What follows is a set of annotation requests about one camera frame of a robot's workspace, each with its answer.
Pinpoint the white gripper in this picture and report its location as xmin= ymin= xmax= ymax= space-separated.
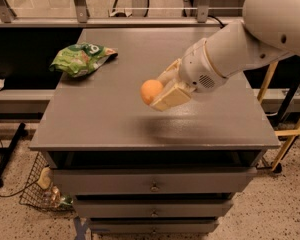
xmin=150 ymin=38 xmax=227 ymax=111

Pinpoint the orange fruit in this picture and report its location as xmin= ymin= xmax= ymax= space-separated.
xmin=140 ymin=80 xmax=163 ymax=105

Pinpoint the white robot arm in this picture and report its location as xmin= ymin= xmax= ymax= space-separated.
xmin=150 ymin=0 xmax=300 ymax=111

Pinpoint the green rice chip bag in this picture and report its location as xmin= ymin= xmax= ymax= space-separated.
xmin=49 ymin=43 xmax=118 ymax=78

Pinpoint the grey drawer cabinet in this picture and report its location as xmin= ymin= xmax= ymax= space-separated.
xmin=31 ymin=27 xmax=279 ymax=224

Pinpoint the top grey drawer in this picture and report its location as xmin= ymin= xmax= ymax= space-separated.
xmin=53 ymin=167 xmax=257 ymax=195

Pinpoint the grey drawer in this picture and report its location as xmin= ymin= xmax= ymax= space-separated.
xmin=73 ymin=199 xmax=233 ymax=218
xmin=89 ymin=220 xmax=219 ymax=234
xmin=53 ymin=167 xmax=257 ymax=195

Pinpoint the middle grey drawer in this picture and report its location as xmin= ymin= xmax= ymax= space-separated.
xmin=73 ymin=199 xmax=233 ymax=218

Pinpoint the bottom grey drawer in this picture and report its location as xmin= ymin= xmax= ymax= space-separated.
xmin=89 ymin=220 xmax=219 ymax=234

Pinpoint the black floor stand bar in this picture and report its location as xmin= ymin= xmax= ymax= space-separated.
xmin=0 ymin=123 xmax=27 ymax=188

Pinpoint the black cable behind table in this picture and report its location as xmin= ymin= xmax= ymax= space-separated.
xmin=208 ymin=14 xmax=226 ymax=29

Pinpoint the yellow wooden easel frame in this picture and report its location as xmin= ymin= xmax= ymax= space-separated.
xmin=257 ymin=62 xmax=300 ymax=173

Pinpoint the wire mesh basket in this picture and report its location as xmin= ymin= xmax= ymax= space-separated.
xmin=19 ymin=153 xmax=73 ymax=212

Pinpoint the metal rail with brackets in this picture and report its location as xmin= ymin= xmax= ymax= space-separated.
xmin=0 ymin=0 xmax=244 ymax=28

